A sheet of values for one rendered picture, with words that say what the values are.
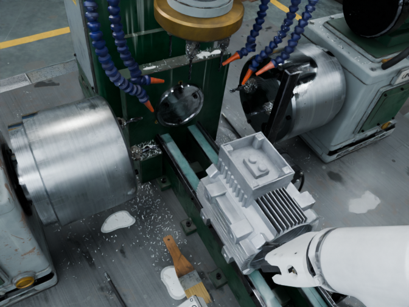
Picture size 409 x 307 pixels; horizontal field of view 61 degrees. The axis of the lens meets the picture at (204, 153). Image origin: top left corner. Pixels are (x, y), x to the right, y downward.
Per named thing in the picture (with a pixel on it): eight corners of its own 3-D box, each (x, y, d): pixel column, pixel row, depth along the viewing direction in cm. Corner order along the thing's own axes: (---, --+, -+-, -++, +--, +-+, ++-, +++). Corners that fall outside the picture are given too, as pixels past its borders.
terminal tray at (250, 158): (214, 167, 75) (218, 145, 70) (255, 152, 79) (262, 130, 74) (243, 211, 69) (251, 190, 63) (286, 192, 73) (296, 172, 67)
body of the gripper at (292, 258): (318, 304, 44) (274, 290, 55) (372, 268, 48) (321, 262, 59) (295, 248, 45) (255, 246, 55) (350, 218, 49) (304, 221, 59)
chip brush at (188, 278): (157, 240, 92) (157, 239, 91) (174, 233, 94) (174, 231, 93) (194, 313, 81) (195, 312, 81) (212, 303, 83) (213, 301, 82)
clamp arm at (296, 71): (256, 148, 91) (282, 67, 71) (265, 145, 92) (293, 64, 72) (263, 158, 89) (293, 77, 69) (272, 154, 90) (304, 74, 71)
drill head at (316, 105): (210, 113, 109) (220, 42, 91) (307, 82, 125) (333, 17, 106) (254, 170, 96) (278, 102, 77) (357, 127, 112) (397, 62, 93)
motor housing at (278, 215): (192, 211, 85) (199, 162, 71) (255, 185, 92) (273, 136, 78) (234, 284, 74) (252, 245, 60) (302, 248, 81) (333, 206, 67)
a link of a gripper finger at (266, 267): (257, 279, 53) (266, 265, 58) (305, 268, 50) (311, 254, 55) (254, 272, 53) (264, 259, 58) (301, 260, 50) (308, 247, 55)
